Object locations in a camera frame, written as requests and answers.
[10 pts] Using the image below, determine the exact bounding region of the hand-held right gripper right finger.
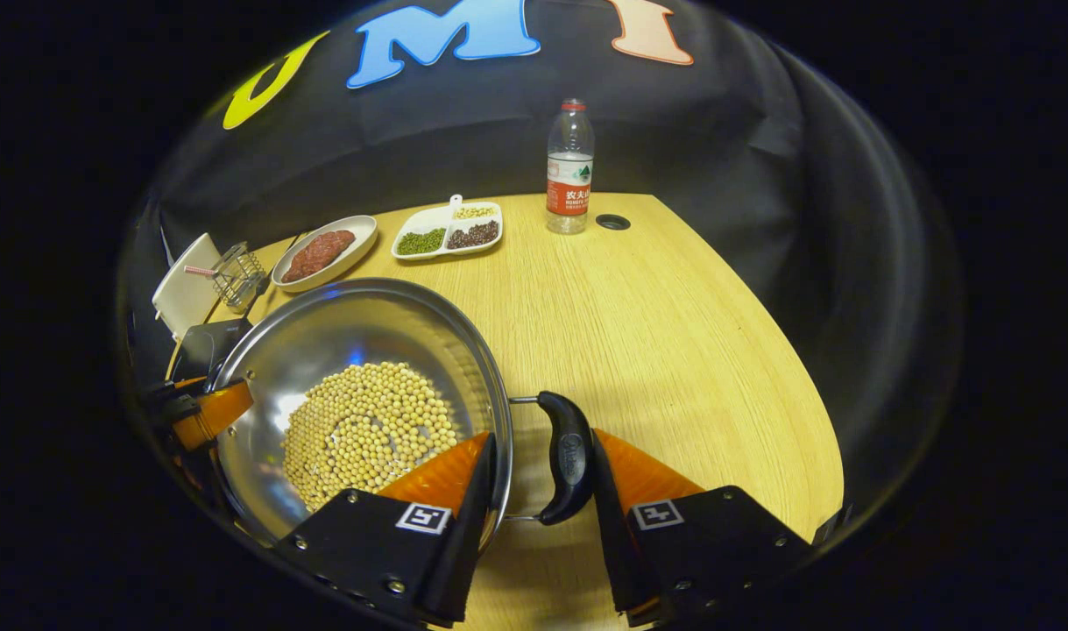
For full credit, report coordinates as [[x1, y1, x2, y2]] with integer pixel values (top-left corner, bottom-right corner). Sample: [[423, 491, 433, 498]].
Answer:
[[591, 428, 815, 627]]

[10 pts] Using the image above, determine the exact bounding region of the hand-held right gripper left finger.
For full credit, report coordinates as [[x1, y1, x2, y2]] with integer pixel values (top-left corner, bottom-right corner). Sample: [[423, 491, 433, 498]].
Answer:
[[275, 431, 499, 627]]

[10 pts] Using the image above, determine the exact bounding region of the black induction cooktop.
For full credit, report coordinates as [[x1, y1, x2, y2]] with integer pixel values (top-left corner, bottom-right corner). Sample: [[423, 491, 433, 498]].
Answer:
[[170, 317, 254, 386]]

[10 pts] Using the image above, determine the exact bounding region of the steel pot with black handles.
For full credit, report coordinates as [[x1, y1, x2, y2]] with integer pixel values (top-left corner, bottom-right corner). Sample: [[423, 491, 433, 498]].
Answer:
[[208, 278, 598, 549]]

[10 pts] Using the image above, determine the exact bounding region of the white toaster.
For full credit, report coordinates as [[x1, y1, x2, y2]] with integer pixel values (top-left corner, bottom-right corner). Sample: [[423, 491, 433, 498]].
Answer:
[[152, 232, 223, 343]]

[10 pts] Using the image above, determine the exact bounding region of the pile of yellow soybeans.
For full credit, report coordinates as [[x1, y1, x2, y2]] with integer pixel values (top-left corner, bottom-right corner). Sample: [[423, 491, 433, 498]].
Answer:
[[281, 361, 460, 514]]

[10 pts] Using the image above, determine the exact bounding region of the red raw meat slab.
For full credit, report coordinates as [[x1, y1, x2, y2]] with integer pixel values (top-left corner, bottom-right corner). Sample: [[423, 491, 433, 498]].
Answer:
[[280, 230, 357, 284]]

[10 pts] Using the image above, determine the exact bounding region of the white round plate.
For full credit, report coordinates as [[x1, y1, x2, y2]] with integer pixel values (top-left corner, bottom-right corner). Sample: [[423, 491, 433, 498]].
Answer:
[[272, 215, 379, 293]]

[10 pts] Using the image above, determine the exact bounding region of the pile of green beans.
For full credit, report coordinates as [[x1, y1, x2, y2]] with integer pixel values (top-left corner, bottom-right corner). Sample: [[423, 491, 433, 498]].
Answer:
[[397, 228, 447, 257]]

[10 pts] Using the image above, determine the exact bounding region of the white divided dish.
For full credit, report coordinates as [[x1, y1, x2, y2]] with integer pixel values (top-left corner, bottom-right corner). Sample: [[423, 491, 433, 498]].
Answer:
[[391, 195, 505, 262]]

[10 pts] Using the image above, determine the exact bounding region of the pile of dark red beans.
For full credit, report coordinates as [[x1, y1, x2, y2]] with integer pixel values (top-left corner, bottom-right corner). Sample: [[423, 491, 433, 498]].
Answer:
[[447, 220, 500, 250]]

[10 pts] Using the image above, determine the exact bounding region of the clear bottle with red label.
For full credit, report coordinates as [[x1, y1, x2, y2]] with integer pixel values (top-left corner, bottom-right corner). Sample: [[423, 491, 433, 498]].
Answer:
[[546, 98, 596, 236]]

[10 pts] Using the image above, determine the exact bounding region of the wire mesh basket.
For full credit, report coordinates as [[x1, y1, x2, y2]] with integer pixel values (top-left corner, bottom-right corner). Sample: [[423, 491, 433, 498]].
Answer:
[[211, 242, 268, 315]]

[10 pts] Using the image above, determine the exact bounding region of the black bracket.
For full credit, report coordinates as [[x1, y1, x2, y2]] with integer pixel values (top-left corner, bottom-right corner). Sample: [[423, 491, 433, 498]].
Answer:
[[814, 504, 854, 544]]

